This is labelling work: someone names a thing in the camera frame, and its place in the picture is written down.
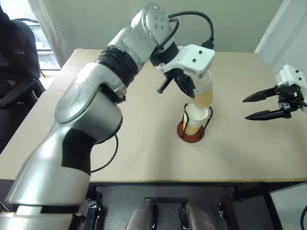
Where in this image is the black table frame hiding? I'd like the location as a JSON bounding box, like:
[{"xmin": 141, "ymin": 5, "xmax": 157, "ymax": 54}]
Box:
[{"xmin": 86, "ymin": 181, "xmax": 307, "ymax": 230}]

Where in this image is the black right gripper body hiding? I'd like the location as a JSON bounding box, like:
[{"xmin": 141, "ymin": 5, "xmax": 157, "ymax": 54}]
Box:
[{"xmin": 275, "ymin": 84, "xmax": 304, "ymax": 118}]

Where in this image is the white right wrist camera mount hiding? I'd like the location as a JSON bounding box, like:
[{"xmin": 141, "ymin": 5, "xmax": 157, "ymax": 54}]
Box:
[{"xmin": 274, "ymin": 63, "xmax": 307, "ymax": 96}]

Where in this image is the dark grey rounded cylinder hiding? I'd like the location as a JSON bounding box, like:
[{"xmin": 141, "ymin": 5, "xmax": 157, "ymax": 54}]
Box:
[
  {"xmin": 183, "ymin": 203, "xmax": 216, "ymax": 230},
  {"xmin": 124, "ymin": 200, "xmax": 156, "ymax": 230}
]

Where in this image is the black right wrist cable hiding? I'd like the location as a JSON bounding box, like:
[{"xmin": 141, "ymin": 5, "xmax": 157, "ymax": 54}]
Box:
[{"xmin": 294, "ymin": 92, "xmax": 307, "ymax": 108}]

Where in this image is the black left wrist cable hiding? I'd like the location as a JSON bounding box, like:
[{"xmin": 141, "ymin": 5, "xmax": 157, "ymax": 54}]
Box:
[{"xmin": 167, "ymin": 11, "xmax": 215, "ymax": 50}]

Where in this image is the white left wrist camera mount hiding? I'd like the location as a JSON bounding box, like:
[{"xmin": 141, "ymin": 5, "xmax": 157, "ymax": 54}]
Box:
[{"xmin": 157, "ymin": 44, "xmax": 215, "ymax": 79}]

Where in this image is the brown wire cup holder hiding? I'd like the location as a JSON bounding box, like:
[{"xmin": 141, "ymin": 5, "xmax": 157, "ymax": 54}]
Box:
[{"xmin": 177, "ymin": 103, "xmax": 214, "ymax": 143}]

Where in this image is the window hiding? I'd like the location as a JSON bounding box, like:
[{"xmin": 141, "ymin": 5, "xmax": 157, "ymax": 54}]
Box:
[{"xmin": 9, "ymin": 0, "xmax": 60, "ymax": 71}]

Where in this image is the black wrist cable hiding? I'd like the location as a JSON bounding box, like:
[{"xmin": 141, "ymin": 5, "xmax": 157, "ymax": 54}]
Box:
[
  {"xmin": 294, "ymin": 92, "xmax": 307, "ymax": 108},
  {"xmin": 167, "ymin": 11, "xmax": 215, "ymax": 50}
]

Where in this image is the black right body cable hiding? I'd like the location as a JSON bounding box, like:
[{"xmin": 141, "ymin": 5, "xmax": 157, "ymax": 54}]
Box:
[{"xmin": 300, "ymin": 207, "xmax": 307, "ymax": 230}]

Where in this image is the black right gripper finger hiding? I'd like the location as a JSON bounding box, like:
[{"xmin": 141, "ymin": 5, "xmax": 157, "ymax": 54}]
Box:
[
  {"xmin": 244, "ymin": 109, "xmax": 281, "ymax": 121},
  {"xmin": 242, "ymin": 86, "xmax": 279, "ymax": 103}
]

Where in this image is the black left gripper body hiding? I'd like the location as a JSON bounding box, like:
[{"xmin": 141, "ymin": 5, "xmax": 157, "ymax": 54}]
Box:
[{"xmin": 163, "ymin": 68, "xmax": 190, "ymax": 82}]

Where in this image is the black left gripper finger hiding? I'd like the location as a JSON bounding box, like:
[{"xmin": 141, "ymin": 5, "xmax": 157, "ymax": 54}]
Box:
[
  {"xmin": 174, "ymin": 76, "xmax": 195, "ymax": 98},
  {"xmin": 157, "ymin": 78, "xmax": 172, "ymax": 94}
]

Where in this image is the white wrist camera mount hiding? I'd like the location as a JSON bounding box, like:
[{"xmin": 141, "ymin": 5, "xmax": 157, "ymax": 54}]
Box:
[
  {"xmin": 157, "ymin": 44, "xmax": 215, "ymax": 79},
  {"xmin": 274, "ymin": 63, "xmax": 307, "ymax": 96}
]

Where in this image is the black office chair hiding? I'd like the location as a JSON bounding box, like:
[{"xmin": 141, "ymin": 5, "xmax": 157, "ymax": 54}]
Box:
[{"xmin": 0, "ymin": 4, "xmax": 46, "ymax": 154}]

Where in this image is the white partition panel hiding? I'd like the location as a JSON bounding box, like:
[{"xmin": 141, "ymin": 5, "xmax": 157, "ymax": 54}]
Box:
[{"xmin": 254, "ymin": 0, "xmax": 307, "ymax": 72}]

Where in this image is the thin black left body cable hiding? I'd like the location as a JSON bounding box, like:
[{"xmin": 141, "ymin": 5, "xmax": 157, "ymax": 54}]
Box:
[{"xmin": 90, "ymin": 133, "xmax": 119, "ymax": 173}]

